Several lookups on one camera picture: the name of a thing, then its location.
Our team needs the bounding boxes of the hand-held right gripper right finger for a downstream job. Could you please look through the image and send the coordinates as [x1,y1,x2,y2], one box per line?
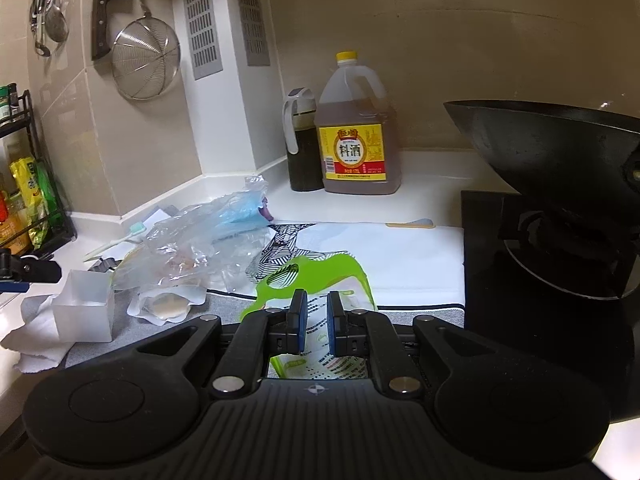
[326,290,502,396]

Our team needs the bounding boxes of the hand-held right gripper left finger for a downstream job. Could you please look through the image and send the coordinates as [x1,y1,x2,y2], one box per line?
[135,289,308,396]

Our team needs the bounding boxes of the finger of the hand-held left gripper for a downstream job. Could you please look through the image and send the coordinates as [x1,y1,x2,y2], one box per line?
[0,249,62,293]

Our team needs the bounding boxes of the green snack packet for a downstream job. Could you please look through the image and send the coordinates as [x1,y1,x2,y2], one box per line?
[239,255,379,381]

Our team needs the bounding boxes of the white paper towel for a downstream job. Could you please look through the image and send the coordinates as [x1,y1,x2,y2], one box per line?
[0,292,76,376]

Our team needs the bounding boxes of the clear plastic bag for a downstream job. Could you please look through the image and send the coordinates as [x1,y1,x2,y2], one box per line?
[112,175,273,295]

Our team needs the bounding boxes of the orange seasoning bottle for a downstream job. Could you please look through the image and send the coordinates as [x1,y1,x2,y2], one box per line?
[0,190,31,257]

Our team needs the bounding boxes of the white plastic box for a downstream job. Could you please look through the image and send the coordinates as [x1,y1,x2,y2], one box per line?
[52,269,116,343]

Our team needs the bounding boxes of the yellow seasoning packet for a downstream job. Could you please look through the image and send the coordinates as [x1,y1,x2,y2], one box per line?
[9,157,42,250]

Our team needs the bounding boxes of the green seasoning packet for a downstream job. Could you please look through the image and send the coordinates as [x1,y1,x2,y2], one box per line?
[35,162,64,232]

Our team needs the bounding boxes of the toothbrush with blue head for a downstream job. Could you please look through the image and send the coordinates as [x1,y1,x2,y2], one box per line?
[82,222,148,262]

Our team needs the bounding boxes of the white patterned mat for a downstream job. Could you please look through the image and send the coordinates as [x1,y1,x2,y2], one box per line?
[65,220,468,372]

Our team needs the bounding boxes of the blue plastic film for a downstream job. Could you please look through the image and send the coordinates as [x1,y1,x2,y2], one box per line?
[217,192,271,228]

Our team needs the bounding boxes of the black spice rack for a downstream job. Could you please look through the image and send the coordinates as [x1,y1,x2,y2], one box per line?
[0,90,79,257]

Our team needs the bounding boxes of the black gas stove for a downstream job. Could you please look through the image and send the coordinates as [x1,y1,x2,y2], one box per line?
[460,190,640,426]

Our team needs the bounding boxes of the dark oil dispenser bottle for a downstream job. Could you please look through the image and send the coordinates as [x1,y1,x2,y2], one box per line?
[282,88,326,193]

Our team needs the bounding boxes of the small spice bottle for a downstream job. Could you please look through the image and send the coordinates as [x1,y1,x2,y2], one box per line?
[0,83,21,127]

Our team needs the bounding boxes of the cooking wine jug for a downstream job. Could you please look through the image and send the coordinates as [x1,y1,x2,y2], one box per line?
[314,51,402,196]

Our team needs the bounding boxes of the hanging metal skimmer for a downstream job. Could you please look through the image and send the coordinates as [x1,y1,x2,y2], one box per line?
[29,0,71,57]

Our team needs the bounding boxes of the black wok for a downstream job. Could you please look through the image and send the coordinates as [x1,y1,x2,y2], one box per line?
[443,100,640,233]

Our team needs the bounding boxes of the kitchen cleaver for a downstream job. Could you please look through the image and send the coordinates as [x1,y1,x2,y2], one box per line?
[91,0,134,61]

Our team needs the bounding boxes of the grey vent grille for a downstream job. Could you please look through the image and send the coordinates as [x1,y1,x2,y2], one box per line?
[232,0,271,67]
[180,0,224,81]

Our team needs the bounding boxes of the wire mesh strainer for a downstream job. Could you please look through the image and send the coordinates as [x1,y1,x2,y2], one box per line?
[111,0,182,101]

